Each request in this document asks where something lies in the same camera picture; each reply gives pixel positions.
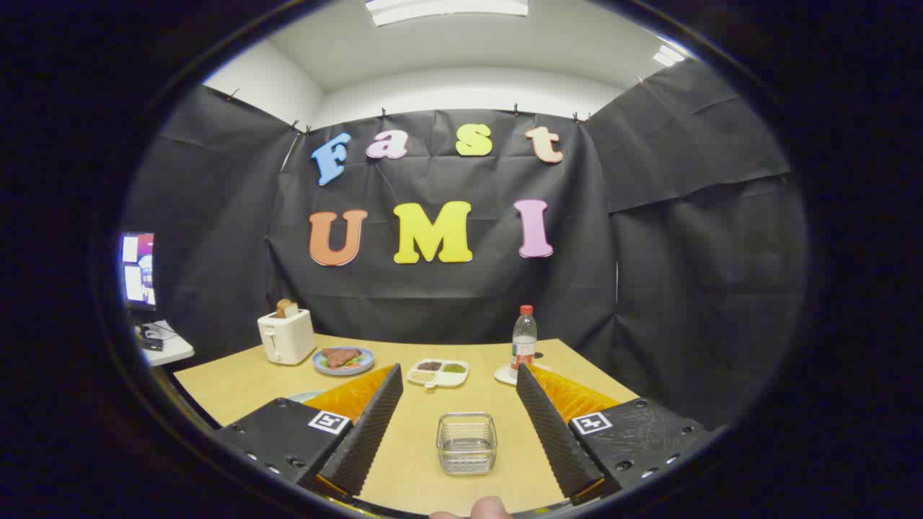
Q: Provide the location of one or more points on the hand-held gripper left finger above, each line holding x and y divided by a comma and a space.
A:
368, 432

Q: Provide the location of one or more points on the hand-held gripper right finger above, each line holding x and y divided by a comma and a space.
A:
551, 432

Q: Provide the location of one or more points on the blue plate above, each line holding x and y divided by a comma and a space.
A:
364, 364

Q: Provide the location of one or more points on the pale green plate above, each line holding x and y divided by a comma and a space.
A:
304, 396

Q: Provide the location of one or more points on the white square coaster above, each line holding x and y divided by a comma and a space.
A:
503, 375

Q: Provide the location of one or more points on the white beans pile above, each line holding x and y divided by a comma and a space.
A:
422, 375

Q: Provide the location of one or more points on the brown steak slice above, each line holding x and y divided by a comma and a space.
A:
339, 356

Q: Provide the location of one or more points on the dark red beans pile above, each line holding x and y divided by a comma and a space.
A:
430, 366

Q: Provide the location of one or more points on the clear water bottle red cap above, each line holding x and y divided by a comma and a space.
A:
524, 342

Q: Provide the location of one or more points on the white divided dish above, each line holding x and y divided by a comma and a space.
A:
451, 380

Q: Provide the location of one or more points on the green beans pile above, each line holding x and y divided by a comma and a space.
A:
454, 368

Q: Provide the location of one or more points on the white toaster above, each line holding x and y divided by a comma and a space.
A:
287, 339

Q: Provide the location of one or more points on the toast bread slice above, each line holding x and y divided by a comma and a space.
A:
286, 308

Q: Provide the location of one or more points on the black backdrop cloth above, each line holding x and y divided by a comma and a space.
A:
447, 303

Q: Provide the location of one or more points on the white side table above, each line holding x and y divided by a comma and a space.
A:
173, 349

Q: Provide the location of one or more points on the black desk device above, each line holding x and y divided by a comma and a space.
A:
151, 337

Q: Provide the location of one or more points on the computer monitor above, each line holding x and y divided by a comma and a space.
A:
138, 270

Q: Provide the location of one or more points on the small ceiling light panel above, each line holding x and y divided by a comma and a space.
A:
668, 55

